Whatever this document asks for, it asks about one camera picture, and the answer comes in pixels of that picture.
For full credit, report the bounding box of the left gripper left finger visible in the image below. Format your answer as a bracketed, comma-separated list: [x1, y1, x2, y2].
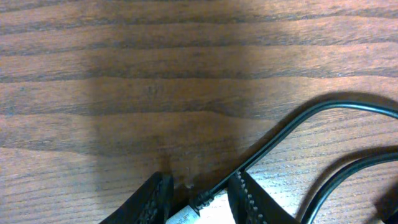
[100, 172, 174, 224]

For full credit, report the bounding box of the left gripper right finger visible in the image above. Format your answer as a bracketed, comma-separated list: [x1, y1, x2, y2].
[228, 172, 299, 224]

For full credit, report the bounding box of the black usb cable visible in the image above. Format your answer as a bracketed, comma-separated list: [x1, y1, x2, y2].
[166, 99, 398, 224]

